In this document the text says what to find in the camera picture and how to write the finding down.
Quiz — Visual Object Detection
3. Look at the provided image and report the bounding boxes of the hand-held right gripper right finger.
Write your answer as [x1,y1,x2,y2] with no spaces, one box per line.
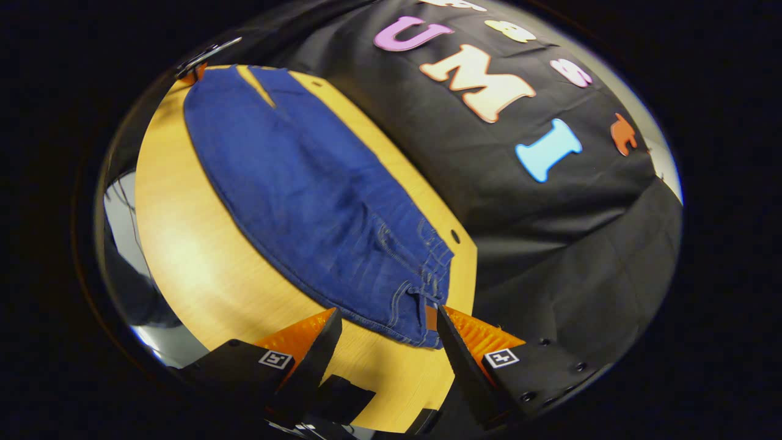
[435,304,596,428]

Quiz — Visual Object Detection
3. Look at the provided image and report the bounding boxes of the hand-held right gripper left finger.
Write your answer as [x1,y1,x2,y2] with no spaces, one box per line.
[177,307,343,422]

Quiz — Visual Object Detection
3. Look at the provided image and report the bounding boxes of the blue jeans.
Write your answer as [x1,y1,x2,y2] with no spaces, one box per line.
[183,64,456,350]

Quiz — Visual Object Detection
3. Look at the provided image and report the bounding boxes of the black backdrop cloth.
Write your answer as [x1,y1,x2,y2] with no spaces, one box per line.
[110,0,684,392]

